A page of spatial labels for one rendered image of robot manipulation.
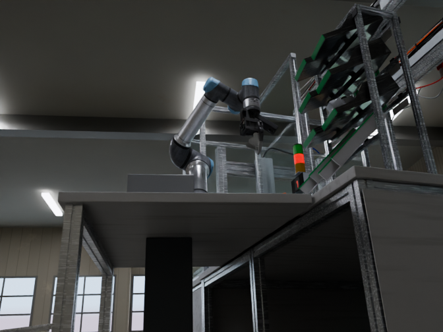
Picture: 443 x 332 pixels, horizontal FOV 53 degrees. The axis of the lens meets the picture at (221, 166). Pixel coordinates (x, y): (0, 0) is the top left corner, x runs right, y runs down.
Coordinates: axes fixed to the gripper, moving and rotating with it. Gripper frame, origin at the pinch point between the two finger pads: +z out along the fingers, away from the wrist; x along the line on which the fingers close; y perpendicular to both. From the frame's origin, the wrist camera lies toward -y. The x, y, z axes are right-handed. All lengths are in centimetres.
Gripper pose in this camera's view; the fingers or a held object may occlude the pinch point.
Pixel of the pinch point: (260, 151)
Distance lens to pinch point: 187.9
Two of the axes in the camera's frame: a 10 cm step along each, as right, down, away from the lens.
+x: 3.0, -4.0, -8.7
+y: -9.5, -0.9, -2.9
